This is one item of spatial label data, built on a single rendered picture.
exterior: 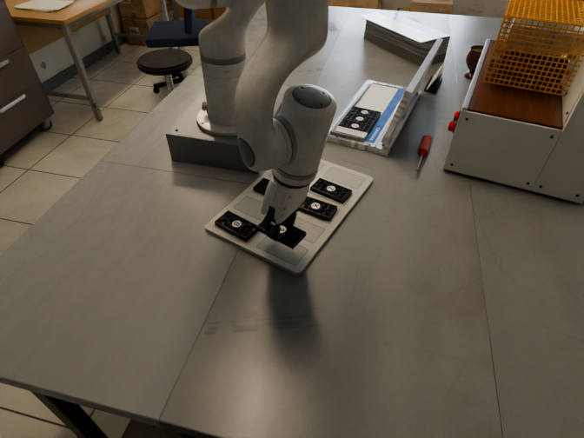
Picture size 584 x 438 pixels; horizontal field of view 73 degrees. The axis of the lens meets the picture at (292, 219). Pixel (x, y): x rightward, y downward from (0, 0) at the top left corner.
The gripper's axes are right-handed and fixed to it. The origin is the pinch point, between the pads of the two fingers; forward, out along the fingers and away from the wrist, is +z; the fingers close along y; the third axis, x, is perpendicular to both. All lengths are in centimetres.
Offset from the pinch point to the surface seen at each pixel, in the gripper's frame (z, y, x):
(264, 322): 6.6, 16.8, 10.1
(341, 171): 8.2, -33.4, -2.1
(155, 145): 21, -13, -55
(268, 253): 7.7, 2.8, 0.2
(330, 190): 6.5, -23.0, 0.2
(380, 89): 10, -84, -16
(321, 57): 20, -102, -52
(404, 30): 3, -123, -27
